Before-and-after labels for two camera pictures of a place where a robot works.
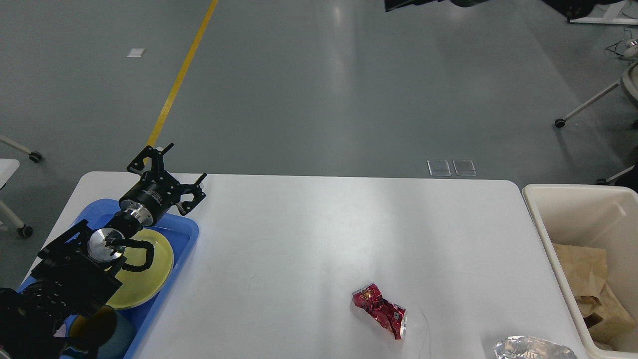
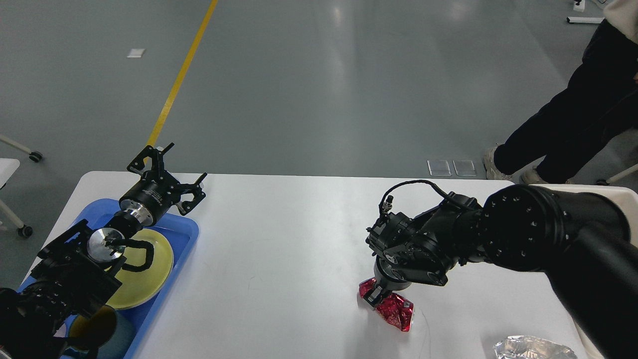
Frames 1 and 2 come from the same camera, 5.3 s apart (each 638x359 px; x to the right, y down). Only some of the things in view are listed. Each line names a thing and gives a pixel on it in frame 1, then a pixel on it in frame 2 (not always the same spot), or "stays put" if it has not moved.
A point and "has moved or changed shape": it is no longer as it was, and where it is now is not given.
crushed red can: (391, 316) has moved or changed shape
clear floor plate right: (464, 167) stays put
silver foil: (528, 347) stays put
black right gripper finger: (391, 5) -> (388, 276)
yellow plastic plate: (139, 287) stays put
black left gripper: (157, 192) stays put
